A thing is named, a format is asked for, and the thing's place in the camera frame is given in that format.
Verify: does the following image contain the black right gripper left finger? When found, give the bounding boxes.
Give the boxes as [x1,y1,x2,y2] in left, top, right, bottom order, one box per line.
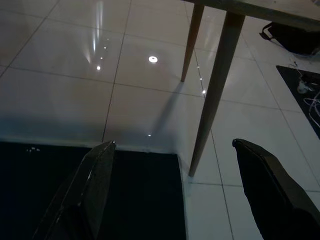
[31,140,117,240]

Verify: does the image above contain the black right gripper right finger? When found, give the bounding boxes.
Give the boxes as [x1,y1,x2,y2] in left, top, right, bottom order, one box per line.
[232,138,320,240]

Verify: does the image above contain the black floor mat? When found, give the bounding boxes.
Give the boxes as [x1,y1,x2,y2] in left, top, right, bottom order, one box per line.
[0,141,188,240]

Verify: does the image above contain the small white plug adapter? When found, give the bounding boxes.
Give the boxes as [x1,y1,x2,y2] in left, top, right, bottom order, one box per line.
[296,80,313,94]

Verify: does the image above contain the light wooden table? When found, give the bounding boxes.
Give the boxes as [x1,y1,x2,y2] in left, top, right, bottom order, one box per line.
[180,0,320,177]

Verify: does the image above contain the black bag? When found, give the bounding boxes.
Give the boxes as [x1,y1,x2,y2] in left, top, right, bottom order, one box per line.
[259,21,320,55]

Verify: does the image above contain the white cable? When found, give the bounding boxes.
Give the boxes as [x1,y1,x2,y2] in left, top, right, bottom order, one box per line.
[302,96,320,121]

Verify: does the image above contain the dark floor mat with cables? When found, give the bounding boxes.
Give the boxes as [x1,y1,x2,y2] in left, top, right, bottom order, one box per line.
[276,65,320,140]

